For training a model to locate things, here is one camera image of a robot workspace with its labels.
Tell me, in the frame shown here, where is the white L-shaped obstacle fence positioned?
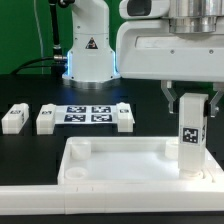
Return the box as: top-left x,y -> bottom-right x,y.
0,159 -> 224,216

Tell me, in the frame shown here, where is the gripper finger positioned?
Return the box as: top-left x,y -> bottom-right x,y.
209,83 -> 224,118
161,80 -> 179,114

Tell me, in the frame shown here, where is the fiducial marker sheet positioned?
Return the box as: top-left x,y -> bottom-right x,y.
55,105 -> 117,124

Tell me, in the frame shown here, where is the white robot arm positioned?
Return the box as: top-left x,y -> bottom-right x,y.
63,0 -> 224,117

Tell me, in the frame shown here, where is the black cable bundle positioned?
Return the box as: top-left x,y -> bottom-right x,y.
9,0 -> 69,76

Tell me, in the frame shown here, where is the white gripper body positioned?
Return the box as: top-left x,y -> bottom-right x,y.
116,18 -> 224,82

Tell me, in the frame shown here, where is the white hanging cable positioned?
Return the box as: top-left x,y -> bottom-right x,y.
33,0 -> 45,75

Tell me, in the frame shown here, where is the white desk top tray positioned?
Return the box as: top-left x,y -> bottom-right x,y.
58,137 -> 224,189

